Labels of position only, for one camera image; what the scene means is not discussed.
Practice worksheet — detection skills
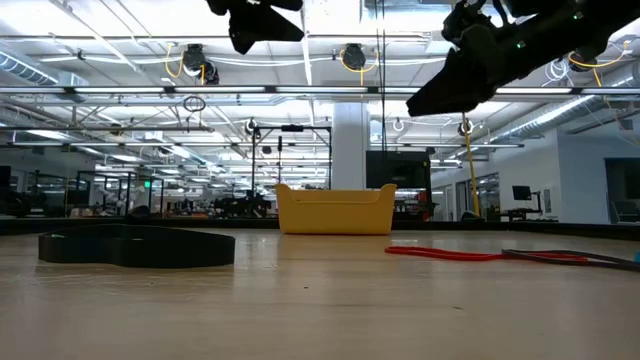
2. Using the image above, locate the black cabinet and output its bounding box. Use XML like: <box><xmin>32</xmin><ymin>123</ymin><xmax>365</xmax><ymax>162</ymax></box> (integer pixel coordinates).
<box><xmin>365</xmin><ymin>149</ymin><xmax>433</xmax><ymax>222</ymax></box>

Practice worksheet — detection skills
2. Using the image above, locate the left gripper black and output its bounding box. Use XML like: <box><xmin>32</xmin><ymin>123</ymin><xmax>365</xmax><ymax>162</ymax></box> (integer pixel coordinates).
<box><xmin>205</xmin><ymin>0</ymin><xmax>305</xmax><ymax>56</ymax></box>

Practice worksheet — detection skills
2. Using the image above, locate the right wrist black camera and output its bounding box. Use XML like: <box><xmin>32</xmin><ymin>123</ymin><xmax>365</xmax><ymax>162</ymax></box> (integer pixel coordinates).
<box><xmin>441</xmin><ymin>0</ymin><xmax>501</xmax><ymax>51</ymax></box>

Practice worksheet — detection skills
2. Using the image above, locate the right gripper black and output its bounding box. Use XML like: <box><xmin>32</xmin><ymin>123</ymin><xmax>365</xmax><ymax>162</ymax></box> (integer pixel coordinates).
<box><xmin>405</xmin><ymin>27</ymin><xmax>556</xmax><ymax>118</ymax></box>

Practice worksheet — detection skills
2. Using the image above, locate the long ceiling light strip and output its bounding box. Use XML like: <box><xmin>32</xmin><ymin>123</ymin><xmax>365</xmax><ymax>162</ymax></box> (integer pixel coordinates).
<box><xmin>0</xmin><ymin>85</ymin><xmax>640</xmax><ymax>96</ymax></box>

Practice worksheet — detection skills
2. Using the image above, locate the red rubber band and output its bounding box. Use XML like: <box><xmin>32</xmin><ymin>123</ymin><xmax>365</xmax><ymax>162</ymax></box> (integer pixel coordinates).
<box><xmin>384</xmin><ymin>245</ymin><xmax>591</xmax><ymax>264</ymax></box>

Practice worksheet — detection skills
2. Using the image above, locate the white column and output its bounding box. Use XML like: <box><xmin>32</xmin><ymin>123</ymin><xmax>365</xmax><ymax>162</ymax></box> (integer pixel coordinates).
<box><xmin>331</xmin><ymin>102</ymin><xmax>371</xmax><ymax>191</ymax></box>

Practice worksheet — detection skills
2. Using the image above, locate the ceiling cable reel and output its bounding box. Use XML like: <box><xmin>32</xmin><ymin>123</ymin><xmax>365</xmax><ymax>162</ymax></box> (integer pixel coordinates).
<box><xmin>339</xmin><ymin>42</ymin><xmax>369</xmax><ymax>72</ymax></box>
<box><xmin>568</xmin><ymin>49</ymin><xmax>599</xmax><ymax>74</ymax></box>
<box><xmin>180</xmin><ymin>43</ymin><xmax>221</xmax><ymax>86</ymax></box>

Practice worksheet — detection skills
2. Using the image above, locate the thin dark rubber band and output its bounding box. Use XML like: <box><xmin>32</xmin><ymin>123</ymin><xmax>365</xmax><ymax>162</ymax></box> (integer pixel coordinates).
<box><xmin>501</xmin><ymin>248</ymin><xmax>640</xmax><ymax>274</ymax></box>

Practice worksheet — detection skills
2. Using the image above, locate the office chair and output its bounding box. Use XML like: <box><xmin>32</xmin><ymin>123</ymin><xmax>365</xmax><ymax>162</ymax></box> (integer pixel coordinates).
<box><xmin>609</xmin><ymin>199</ymin><xmax>640</xmax><ymax>224</ymax></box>

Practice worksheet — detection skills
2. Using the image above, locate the office desk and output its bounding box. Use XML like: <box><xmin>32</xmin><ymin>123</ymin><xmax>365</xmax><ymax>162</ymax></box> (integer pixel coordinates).
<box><xmin>498</xmin><ymin>207</ymin><xmax>560</xmax><ymax>223</ymax></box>

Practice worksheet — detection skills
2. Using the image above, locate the yellow pole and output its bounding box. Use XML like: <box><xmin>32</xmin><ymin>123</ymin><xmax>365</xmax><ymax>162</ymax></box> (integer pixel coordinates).
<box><xmin>460</xmin><ymin>113</ymin><xmax>482</xmax><ymax>217</ymax></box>

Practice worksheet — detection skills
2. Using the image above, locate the black table edge rail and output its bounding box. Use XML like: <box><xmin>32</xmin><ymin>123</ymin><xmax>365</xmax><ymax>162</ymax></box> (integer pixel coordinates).
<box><xmin>0</xmin><ymin>215</ymin><xmax>640</xmax><ymax>240</ymax></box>

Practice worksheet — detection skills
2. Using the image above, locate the wide black rubber band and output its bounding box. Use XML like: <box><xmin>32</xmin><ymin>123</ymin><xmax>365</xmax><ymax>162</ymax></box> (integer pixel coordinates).
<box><xmin>38</xmin><ymin>223</ymin><xmax>236</xmax><ymax>269</ymax></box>

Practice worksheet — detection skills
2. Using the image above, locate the black metal gantry frame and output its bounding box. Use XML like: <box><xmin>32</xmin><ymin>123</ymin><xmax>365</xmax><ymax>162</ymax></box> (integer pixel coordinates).
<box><xmin>250</xmin><ymin>124</ymin><xmax>334</xmax><ymax>201</ymax></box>

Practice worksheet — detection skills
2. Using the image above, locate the silver ventilation duct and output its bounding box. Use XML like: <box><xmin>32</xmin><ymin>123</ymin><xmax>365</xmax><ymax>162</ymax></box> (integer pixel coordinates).
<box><xmin>492</xmin><ymin>94</ymin><xmax>599</xmax><ymax>145</ymax></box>
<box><xmin>0</xmin><ymin>49</ymin><xmax>62</xmax><ymax>87</ymax></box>

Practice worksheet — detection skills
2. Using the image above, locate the yellow plastic bin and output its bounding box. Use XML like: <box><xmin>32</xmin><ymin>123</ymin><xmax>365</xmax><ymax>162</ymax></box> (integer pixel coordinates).
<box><xmin>274</xmin><ymin>182</ymin><xmax>398</xmax><ymax>236</ymax></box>

